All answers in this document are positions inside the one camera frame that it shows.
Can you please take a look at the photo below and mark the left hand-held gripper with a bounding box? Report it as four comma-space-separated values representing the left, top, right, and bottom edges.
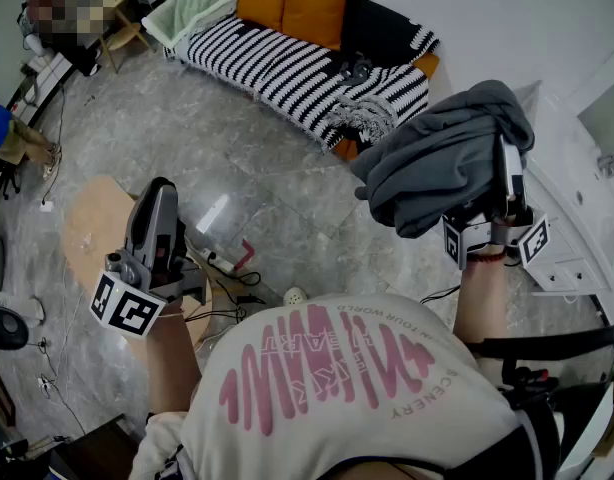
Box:
89, 176, 208, 339

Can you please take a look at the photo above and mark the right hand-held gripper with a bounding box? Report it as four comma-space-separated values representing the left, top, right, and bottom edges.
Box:
442, 134, 551, 271

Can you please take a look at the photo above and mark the grey cloth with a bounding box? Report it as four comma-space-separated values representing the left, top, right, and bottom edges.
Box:
350, 79, 536, 240

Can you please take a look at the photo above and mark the orange sofa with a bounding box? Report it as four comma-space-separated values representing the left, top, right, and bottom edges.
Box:
162, 0, 442, 163

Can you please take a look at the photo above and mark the person's left forearm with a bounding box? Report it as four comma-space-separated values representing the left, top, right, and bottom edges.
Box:
145, 297, 204, 415

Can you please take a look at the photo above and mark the person's right forearm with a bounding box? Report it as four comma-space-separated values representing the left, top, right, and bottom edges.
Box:
451, 253, 511, 345

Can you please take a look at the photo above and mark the white power strip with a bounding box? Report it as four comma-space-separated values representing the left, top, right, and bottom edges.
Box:
200, 247, 236, 274

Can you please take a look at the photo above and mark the white cabinet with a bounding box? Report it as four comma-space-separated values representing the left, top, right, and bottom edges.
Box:
520, 42, 614, 300

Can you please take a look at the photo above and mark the black white patterned cloth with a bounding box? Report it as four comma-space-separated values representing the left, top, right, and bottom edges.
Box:
330, 94, 399, 145

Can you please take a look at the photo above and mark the black office chair base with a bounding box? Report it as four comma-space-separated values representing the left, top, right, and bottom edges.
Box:
0, 305, 31, 352

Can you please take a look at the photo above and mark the white low shelf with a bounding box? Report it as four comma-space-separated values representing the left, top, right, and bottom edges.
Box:
25, 51, 74, 100

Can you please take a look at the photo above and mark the striped black white blanket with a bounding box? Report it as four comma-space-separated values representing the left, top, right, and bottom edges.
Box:
162, 16, 431, 155

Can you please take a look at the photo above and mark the black cushion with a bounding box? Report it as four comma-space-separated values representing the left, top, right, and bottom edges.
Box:
338, 0, 441, 68

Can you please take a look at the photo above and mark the round wooden side table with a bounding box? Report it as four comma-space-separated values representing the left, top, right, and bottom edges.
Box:
97, 0, 153, 74

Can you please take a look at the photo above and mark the black belt device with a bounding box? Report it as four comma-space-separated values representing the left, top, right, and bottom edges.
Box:
501, 365, 561, 395

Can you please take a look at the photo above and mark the green fleece blanket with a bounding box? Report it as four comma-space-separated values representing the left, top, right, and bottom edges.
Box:
141, 0, 238, 49

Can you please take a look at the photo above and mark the dark wooden cabinet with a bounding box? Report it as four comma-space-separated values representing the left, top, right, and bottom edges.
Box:
47, 412, 139, 480

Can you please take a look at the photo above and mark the person's white printed shirt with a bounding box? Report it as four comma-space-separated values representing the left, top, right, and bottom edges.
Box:
129, 292, 534, 480

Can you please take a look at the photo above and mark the red bead bracelet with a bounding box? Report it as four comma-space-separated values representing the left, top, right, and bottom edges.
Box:
468, 248, 509, 265

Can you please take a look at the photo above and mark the black cable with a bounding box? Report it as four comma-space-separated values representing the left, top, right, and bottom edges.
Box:
184, 266, 268, 323

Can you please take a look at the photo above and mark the black harness strap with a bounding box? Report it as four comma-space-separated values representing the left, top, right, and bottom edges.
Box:
465, 324, 614, 362

